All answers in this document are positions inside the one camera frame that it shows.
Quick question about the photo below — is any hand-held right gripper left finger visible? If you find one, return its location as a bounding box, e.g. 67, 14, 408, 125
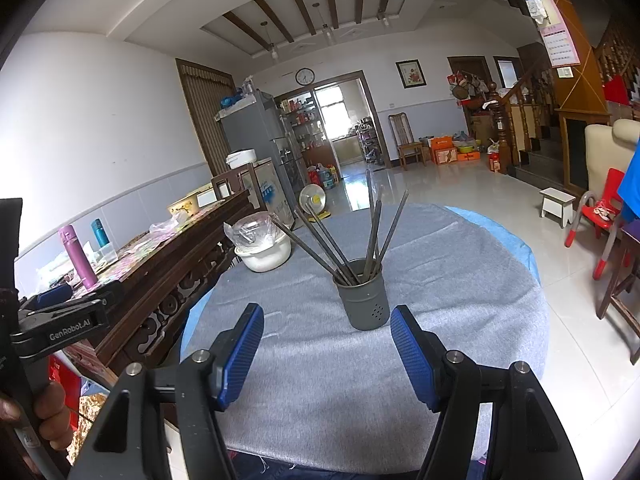
67, 302, 266, 480

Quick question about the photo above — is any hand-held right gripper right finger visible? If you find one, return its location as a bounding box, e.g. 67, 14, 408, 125
390, 305, 583, 480

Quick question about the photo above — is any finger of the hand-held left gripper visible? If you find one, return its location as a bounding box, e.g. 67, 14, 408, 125
20, 283, 126, 321
32, 283, 75, 310

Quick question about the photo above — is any grey perforated chopstick holder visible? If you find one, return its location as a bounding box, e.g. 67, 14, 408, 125
332, 258, 391, 332

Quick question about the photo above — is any person's left hand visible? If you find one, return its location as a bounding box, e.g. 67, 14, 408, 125
0, 381, 69, 454

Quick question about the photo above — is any purple thermos bottle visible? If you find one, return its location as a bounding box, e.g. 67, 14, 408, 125
58, 225, 99, 290

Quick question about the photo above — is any teal bottle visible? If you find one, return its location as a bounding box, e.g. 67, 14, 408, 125
91, 218, 111, 250

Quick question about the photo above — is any colourful patterned mat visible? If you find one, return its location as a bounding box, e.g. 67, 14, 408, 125
30, 200, 236, 286

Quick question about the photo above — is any carved wooden sideboard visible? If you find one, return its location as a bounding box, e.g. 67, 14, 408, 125
15, 190, 256, 386

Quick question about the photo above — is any grey table cloth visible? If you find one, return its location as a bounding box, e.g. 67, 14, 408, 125
186, 203, 551, 476

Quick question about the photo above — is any clear plastic bag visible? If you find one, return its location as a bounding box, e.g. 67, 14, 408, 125
223, 211, 285, 256

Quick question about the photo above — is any floral enamel pot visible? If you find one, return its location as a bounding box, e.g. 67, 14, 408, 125
167, 195, 201, 218

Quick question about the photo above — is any blue table cover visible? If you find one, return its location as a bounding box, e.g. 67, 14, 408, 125
179, 204, 541, 361

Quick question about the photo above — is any white chest freezer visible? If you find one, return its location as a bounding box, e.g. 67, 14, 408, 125
239, 157, 296, 233

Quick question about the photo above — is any small wooden chair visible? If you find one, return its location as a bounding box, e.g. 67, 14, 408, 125
211, 162, 261, 211

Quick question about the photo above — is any white table fan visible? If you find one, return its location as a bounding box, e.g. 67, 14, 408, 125
298, 184, 328, 221

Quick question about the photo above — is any white rice cooker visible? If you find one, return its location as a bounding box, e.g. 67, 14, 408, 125
226, 148, 258, 170

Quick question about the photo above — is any orange cardboard box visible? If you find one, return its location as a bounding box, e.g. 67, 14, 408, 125
430, 136, 457, 166

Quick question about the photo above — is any white step stool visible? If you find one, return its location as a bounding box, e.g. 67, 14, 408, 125
539, 187, 578, 227

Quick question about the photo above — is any brown curtain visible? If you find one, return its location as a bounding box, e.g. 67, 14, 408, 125
175, 58, 236, 196

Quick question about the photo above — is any tall wooden chair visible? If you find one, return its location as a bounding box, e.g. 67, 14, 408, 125
388, 113, 426, 170

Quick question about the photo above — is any shelf with bottles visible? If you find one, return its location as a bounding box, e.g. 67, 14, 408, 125
280, 96, 326, 161

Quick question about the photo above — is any wooden stair railing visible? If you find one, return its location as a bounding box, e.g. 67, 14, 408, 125
489, 55, 556, 176

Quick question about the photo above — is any red plastic chair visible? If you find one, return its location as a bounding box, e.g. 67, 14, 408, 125
565, 168, 628, 281

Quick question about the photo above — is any beige sofa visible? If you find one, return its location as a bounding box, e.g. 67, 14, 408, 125
584, 119, 640, 196

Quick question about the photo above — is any blue cloth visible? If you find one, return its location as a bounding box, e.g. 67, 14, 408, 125
616, 152, 640, 221

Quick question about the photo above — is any framed picture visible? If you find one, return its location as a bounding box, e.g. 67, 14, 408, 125
396, 60, 427, 89

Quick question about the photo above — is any wall calendar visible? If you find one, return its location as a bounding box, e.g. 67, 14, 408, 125
537, 0, 583, 68

